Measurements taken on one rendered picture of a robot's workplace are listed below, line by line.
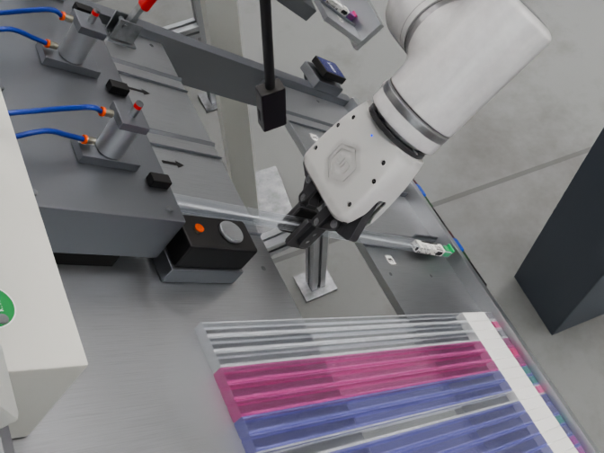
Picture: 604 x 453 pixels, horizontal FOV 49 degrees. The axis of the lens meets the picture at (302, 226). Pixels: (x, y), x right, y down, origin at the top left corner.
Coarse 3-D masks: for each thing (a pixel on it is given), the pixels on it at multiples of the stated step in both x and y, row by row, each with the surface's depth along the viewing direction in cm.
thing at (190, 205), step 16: (192, 208) 62; (208, 208) 63; (224, 208) 65; (240, 208) 67; (256, 224) 68; (272, 224) 70; (288, 224) 71; (368, 240) 81; (384, 240) 82; (400, 240) 85; (448, 256) 94
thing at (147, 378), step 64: (128, 64) 74; (192, 128) 74; (192, 192) 66; (128, 256) 54; (256, 256) 66; (128, 320) 50; (192, 320) 54; (128, 384) 46; (192, 384) 50; (64, 448) 40; (128, 448) 43; (192, 448) 46
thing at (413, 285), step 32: (288, 96) 98; (288, 128) 92; (320, 128) 98; (384, 224) 90; (416, 224) 97; (384, 256) 84; (416, 256) 90; (384, 288) 80; (416, 288) 83; (448, 288) 89
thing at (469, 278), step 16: (416, 192) 100; (416, 208) 100; (432, 224) 98; (448, 240) 96; (464, 256) 94; (464, 272) 93; (480, 288) 92; (480, 304) 91; (496, 304) 90; (496, 320) 90; (512, 336) 88; (528, 352) 87; (544, 384) 85; (560, 400) 83; (576, 432) 82; (592, 448) 80
